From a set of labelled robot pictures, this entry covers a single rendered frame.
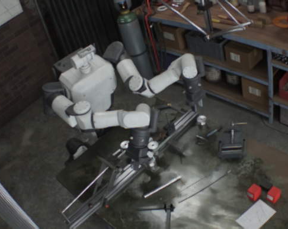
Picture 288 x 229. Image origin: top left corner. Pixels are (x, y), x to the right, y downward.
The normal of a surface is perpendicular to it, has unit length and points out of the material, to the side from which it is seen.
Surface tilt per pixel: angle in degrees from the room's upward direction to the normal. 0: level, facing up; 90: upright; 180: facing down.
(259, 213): 0
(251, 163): 0
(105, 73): 55
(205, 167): 0
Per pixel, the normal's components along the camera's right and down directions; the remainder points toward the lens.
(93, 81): 0.39, -0.14
